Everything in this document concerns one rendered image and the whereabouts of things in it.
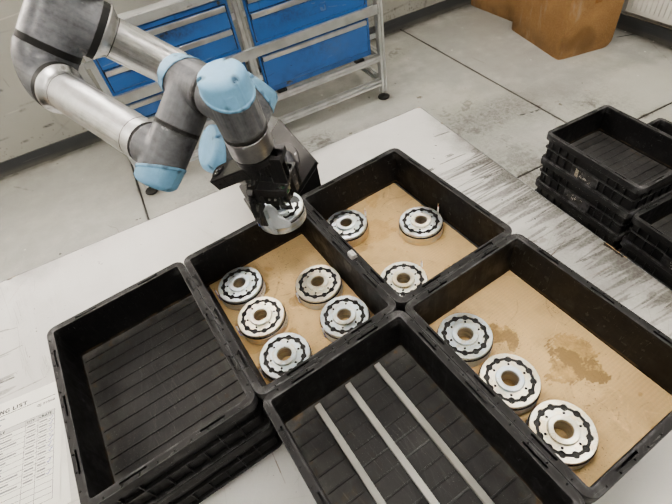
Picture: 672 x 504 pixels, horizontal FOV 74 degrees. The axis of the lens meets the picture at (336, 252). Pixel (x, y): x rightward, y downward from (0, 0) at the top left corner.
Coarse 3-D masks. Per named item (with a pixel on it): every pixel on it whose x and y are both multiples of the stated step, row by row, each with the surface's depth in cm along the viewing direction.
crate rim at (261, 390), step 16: (256, 224) 103; (320, 224) 100; (224, 240) 101; (336, 240) 96; (192, 256) 99; (192, 272) 96; (208, 304) 89; (224, 320) 87; (368, 320) 82; (224, 336) 84; (352, 336) 80; (240, 352) 81; (320, 352) 79; (304, 368) 77; (256, 384) 76; (272, 384) 76
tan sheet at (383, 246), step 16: (384, 192) 119; (400, 192) 118; (352, 208) 117; (368, 208) 116; (384, 208) 115; (400, 208) 114; (368, 224) 112; (384, 224) 111; (368, 240) 108; (384, 240) 108; (400, 240) 107; (448, 240) 105; (464, 240) 104; (368, 256) 105; (384, 256) 104; (400, 256) 104; (416, 256) 103; (432, 256) 102; (448, 256) 102; (464, 256) 101; (432, 272) 99
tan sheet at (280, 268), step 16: (304, 240) 111; (272, 256) 109; (288, 256) 109; (304, 256) 108; (320, 256) 107; (272, 272) 106; (288, 272) 105; (272, 288) 103; (288, 288) 102; (224, 304) 102; (288, 304) 99; (288, 320) 96; (304, 320) 96; (240, 336) 95; (304, 336) 93; (320, 336) 92; (256, 352) 92
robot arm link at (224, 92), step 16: (208, 64) 64; (224, 64) 64; (240, 64) 63; (208, 80) 62; (224, 80) 62; (240, 80) 62; (208, 96) 63; (224, 96) 62; (240, 96) 63; (256, 96) 67; (208, 112) 67; (224, 112) 64; (240, 112) 65; (256, 112) 67; (224, 128) 67; (240, 128) 67; (256, 128) 69; (240, 144) 70
